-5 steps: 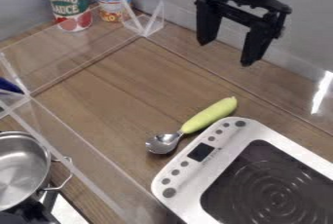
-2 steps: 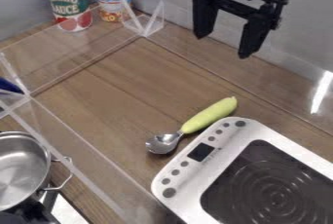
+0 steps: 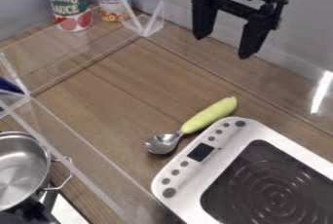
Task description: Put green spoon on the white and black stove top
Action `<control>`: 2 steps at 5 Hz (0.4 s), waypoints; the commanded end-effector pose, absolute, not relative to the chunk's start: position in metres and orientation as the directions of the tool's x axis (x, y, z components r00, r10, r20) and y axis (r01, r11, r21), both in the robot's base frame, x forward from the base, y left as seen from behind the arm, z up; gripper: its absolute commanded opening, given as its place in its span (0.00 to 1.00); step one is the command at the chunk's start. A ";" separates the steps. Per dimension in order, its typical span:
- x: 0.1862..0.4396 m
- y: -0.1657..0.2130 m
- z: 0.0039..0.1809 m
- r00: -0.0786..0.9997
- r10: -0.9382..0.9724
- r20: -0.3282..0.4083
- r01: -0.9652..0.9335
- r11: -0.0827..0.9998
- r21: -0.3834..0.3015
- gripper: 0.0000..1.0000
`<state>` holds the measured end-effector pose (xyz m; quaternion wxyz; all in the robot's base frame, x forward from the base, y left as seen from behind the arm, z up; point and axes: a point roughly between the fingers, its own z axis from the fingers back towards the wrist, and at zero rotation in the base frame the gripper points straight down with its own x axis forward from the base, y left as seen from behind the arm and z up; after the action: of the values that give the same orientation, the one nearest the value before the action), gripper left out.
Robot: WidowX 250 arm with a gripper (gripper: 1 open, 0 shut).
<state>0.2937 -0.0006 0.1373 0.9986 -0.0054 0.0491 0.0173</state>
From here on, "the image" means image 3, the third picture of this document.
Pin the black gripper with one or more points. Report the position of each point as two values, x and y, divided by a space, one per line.
261 13

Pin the green handled metal spoon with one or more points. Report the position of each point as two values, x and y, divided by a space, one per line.
164 143

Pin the white and black stove top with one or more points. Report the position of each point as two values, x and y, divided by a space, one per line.
243 174

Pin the black stove under pot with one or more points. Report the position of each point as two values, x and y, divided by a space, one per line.
51 210

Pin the tomato sauce can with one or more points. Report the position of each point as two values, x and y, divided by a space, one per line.
73 14

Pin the blue object at left edge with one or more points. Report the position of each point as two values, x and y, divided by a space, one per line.
9 87

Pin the clear acrylic divider strip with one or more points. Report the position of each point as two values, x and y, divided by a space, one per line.
81 160

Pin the stainless steel pot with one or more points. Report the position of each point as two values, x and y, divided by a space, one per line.
26 162

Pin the clear acrylic corner bracket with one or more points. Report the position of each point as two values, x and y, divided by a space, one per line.
142 24

